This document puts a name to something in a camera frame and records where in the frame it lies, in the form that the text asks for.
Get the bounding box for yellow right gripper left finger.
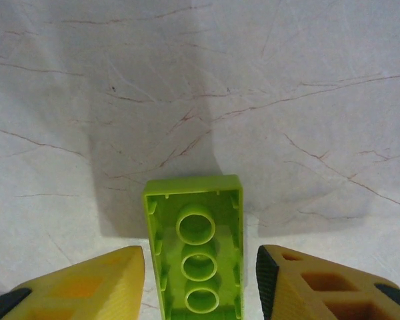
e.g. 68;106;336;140
0;245;146;320

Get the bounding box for green lego brick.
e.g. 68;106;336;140
141;174;246;320

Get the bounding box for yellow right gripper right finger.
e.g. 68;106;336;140
255;244;400;320

